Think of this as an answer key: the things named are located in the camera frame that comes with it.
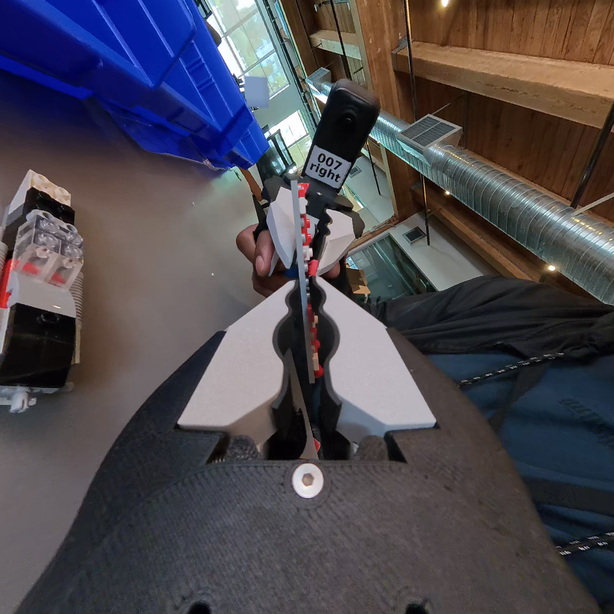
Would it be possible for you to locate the person's right hand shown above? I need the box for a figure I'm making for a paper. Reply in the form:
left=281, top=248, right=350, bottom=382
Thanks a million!
left=236, top=224, right=342, bottom=298

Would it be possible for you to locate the grey red toy brick plate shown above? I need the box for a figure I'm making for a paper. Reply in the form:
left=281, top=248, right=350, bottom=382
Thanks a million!
left=289, top=178, right=323, bottom=384

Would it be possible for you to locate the silver metal air duct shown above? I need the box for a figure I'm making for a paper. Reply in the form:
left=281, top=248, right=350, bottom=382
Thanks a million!
left=303, top=67, right=614, bottom=305

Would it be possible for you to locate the large paned window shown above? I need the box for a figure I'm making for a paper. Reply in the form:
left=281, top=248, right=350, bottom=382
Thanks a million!
left=204, top=0, right=293, bottom=99

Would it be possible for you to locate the person's torso in blue hoodie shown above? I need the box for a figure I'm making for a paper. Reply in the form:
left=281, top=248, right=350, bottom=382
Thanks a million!
left=427, top=345, right=614, bottom=610

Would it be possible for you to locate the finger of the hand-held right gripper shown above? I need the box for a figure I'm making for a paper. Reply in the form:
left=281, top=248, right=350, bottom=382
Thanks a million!
left=265, top=186, right=308, bottom=277
left=317, top=213, right=359, bottom=275

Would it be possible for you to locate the black white toy brick vehicle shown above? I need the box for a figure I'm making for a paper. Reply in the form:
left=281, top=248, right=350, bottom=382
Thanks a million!
left=0, top=169, right=86, bottom=414

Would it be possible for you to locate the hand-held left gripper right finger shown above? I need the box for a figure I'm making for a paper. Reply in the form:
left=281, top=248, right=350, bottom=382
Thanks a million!
left=309, top=277, right=438, bottom=459

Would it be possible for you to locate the black steel pole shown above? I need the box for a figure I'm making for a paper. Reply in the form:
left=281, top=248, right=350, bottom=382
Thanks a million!
left=570, top=115, right=614, bottom=208

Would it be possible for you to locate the duct vent grille box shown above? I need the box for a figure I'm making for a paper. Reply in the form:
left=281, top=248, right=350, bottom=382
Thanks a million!
left=396, top=114, right=462, bottom=154

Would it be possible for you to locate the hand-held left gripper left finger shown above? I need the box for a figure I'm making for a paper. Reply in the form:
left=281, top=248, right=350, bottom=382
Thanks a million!
left=177, top=280, right=300, bottom=456

